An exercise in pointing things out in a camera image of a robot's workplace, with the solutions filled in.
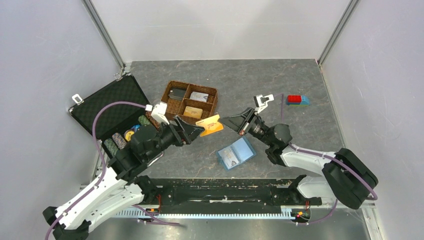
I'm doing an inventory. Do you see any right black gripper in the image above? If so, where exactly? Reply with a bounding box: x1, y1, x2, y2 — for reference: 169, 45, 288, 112
218, 107, 274, 147

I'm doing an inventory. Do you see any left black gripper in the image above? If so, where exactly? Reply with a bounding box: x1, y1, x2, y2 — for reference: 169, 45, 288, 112
144, 114, 205, 161

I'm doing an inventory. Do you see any gold credit card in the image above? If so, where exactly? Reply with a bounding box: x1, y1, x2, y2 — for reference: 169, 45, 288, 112
195, 114, 224, 137

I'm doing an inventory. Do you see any blue card holder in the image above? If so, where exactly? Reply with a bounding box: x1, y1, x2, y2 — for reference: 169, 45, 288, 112
216, 136, 257, 170

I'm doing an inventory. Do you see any silver VIP credit card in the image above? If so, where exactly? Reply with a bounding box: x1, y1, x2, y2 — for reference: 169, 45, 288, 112
219, 147, 240, 169

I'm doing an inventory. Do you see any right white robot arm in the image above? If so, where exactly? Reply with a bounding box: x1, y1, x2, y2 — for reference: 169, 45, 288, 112
218, 107, 379, 210

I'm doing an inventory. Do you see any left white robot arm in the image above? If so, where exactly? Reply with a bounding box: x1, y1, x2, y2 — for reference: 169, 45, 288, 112
42, 116, 205, 240

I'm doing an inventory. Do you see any gold VIP card stack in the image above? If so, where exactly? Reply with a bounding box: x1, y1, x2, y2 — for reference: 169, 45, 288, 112
183, 106, 203, 119

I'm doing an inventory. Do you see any black VIP card stack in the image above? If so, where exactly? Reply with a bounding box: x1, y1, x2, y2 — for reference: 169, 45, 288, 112
168, 88, 187, 101

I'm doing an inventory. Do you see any brown woven divided basket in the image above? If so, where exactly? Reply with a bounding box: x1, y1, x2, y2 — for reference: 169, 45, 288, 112
161, 80, 218, 124

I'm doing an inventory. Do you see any red blue toy brick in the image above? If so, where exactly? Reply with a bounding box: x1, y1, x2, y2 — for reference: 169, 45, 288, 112
286, 95, 310, 106

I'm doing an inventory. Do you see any yellow poker chip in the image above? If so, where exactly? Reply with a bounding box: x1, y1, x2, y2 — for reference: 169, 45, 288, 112
124, 129, 135, 142

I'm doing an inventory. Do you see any black poker chip case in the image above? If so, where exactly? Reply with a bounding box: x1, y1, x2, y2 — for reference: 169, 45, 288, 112
69, 73, 160, 159

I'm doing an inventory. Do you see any green chip row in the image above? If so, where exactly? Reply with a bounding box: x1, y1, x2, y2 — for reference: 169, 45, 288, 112
104, 138, 119, 158

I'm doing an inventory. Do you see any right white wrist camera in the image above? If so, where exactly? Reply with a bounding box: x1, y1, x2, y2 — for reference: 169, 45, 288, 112
253, 94, 274, 114

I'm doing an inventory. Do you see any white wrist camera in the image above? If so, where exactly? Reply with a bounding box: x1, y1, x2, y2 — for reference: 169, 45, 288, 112
145, 101, 170, 125
253, 94, 274, 114

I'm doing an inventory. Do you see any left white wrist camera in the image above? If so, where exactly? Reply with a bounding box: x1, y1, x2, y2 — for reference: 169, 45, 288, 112
145, 101, 170, 125

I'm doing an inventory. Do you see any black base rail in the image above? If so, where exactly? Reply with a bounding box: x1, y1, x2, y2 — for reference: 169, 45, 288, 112
140, 178, 322, 215

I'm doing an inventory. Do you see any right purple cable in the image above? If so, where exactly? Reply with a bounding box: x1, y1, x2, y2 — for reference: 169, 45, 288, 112
273, 92, 379, 226

